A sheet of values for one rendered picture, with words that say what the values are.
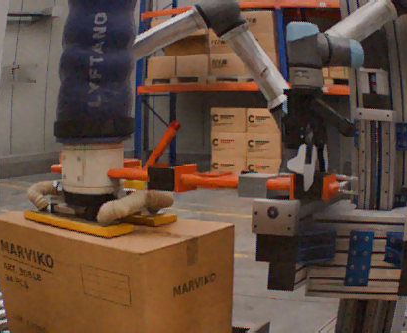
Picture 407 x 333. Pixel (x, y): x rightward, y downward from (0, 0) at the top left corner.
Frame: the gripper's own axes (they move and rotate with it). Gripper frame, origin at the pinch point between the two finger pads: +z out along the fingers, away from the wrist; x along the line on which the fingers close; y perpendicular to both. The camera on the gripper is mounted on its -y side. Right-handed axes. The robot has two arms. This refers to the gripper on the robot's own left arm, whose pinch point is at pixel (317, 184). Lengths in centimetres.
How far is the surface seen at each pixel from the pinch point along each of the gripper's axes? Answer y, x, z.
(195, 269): 30.1, -0.6, 21.5
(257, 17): 355, -716, -167
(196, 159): 548, -850, 71
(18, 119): 879, -679, -13
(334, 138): 281, -844, 25
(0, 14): 311, -151, -104
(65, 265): 55, 20, 21
